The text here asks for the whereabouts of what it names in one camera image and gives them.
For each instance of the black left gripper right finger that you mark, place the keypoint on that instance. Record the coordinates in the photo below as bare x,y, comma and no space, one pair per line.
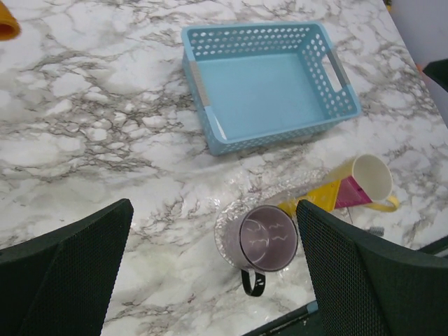
366,285

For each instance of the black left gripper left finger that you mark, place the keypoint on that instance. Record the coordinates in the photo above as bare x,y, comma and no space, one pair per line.
61,283

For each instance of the yellow mug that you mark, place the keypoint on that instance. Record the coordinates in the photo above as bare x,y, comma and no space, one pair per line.
374,176

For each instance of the purple mug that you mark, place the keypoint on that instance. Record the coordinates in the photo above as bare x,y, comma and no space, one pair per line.
262,240

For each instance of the clear textured glass tray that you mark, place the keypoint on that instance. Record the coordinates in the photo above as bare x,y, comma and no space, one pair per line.
295,187

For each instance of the light blue perforated basket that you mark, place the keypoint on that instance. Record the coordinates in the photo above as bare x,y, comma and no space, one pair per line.
265,82

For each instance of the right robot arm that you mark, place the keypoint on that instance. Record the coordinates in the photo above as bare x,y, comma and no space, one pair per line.
438,72

